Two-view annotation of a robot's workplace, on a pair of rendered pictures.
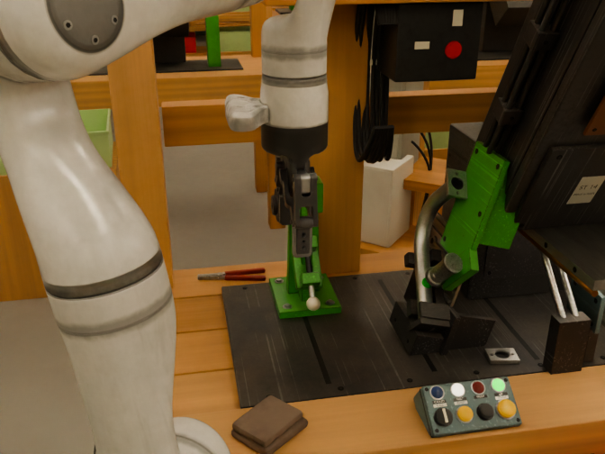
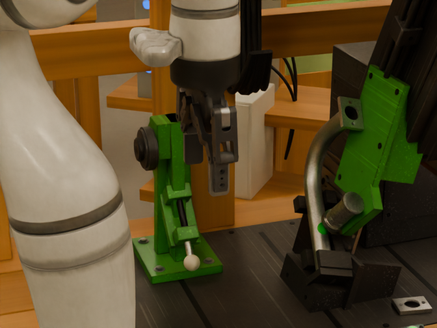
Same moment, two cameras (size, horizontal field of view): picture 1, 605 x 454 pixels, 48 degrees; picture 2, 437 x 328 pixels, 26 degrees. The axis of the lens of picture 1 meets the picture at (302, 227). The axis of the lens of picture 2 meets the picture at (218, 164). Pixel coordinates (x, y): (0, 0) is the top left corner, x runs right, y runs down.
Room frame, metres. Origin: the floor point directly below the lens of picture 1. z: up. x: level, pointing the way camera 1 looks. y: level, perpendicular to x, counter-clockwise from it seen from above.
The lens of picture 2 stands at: (-0.22, 0.13, 1.72)
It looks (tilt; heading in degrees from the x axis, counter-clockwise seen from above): 23 degrees down; 352
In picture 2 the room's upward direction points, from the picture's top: straight up
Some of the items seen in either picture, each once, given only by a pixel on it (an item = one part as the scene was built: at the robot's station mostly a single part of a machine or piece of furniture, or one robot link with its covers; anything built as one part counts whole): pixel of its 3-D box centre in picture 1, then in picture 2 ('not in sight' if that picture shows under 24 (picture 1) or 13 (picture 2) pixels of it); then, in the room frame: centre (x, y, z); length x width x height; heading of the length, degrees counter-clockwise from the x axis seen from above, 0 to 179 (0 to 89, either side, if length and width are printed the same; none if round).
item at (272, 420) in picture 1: (269, 423); not in sight; (0.86, 0.05, 0.91); 0.10 x 0.08 x 0.03; 140
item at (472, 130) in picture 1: (522, 206); (419, 136); (1.38, -0.48, 1.07); 0.30 x 0.18 x 0.34; 101
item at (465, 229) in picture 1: (489, 204); (387, 134); (1.15, -0.34, 1.17); 0.13 x 0.12 x 0.20; 101
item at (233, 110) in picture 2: (305, 200); (224, 135); (0.68, 0.00, 1.37); 0.03 x 0.02 x 0.06; 101
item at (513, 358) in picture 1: (501, 356); (411, 305); (1.06, -0.37, 0.90); 0.06 x 0.04 x 0.01; 92
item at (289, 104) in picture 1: (277, 92); (187, 24); (0.74, 0.03, 1.47); 0.11 x 0.09 x 0.06; 101
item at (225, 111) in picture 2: (302, 178); (218, 112); (0.70, 0.00, 1.39); 0.05 x 0.02 x 0.02; 11
